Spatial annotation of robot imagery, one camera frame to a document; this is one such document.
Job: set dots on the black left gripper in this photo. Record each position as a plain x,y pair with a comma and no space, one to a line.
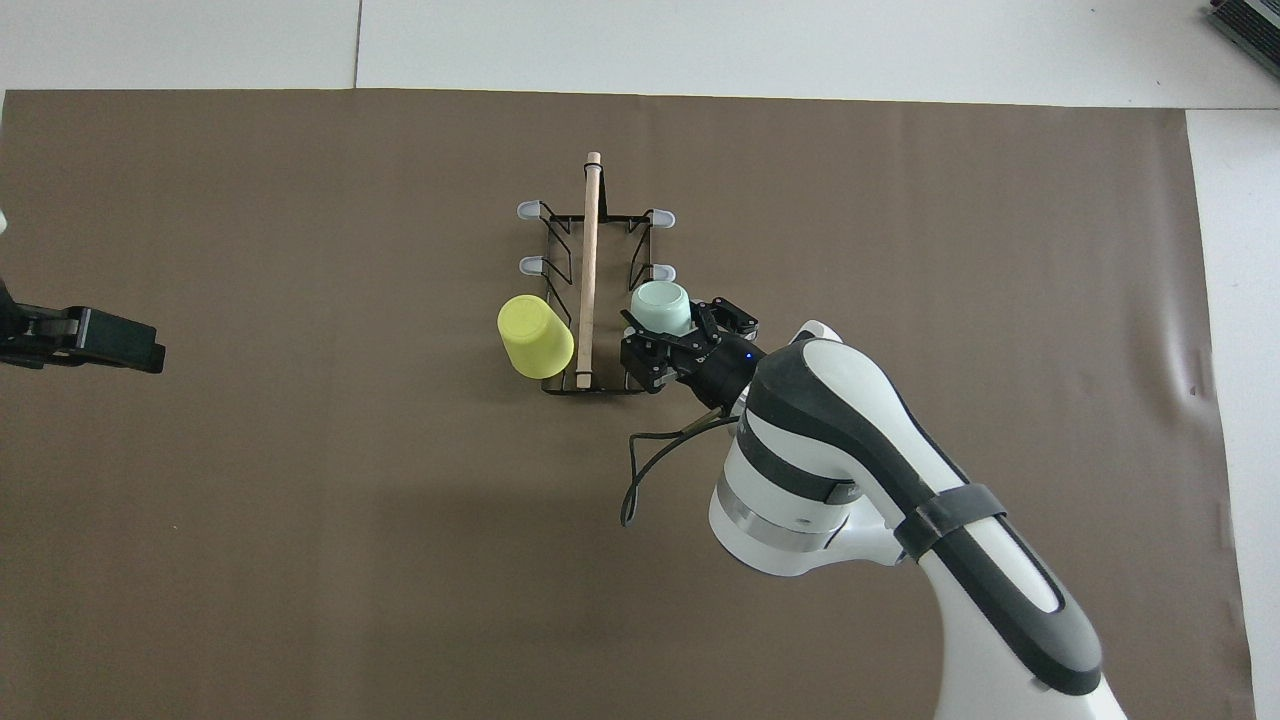
6,305

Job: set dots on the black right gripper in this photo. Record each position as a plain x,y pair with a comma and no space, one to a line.
725,370

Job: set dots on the light green plastic cup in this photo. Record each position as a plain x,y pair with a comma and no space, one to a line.
660,305

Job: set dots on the yellow plastic cup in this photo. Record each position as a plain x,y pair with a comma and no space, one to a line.
535,335

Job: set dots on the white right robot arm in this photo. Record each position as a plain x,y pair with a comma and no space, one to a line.
830,420

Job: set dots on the brown paper mat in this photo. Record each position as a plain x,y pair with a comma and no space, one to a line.
350,550

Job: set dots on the dark ribbed device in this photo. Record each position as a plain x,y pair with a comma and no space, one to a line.
1250,20

